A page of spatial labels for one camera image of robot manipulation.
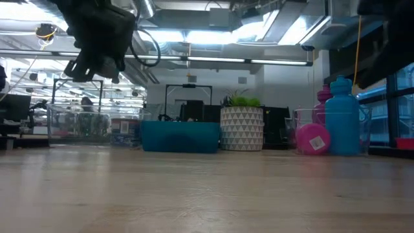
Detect black cabinet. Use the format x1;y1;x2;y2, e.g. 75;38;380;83
262;105;291;150

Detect black looped camera cable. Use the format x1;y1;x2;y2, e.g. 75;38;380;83
129;27;162;68

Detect pink squeeze bottle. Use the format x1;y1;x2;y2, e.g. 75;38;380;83
294;122;332;156

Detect long linear ceiling light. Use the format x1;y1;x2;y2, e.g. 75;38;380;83
0;49;314;67

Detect clear plastic bin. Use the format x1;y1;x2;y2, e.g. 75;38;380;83
284;106;373;156
47;103;153;146

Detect blue label tin can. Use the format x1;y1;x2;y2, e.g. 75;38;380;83
109;133;143;148

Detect red object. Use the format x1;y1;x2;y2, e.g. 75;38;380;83
395;137;414;151

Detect yellow hanging cord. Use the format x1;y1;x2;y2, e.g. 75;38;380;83
351;15;363;94

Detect blue squeeze bottle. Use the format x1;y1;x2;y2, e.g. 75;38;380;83
325;75;361;157

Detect succulent in white patterned pot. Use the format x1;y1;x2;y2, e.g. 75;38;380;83
219;89;265;152

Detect black aluminium table frame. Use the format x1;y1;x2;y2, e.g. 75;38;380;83
368;145;414;160

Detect dark background monitor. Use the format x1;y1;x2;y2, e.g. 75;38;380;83
0;93;32;124

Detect purple squeeze bottle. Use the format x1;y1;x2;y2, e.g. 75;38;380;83
311;84;334;126

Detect person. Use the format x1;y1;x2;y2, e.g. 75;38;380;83
80;96;95;113

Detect black background screen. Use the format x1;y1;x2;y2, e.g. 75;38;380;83
179;99;223;123

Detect round black ceiling device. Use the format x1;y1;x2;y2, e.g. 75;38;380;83
34;23;59;41

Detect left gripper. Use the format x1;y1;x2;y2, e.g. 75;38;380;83
48;0;137;85

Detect teal plastic bin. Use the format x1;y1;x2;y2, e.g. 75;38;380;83
140;120;222;154

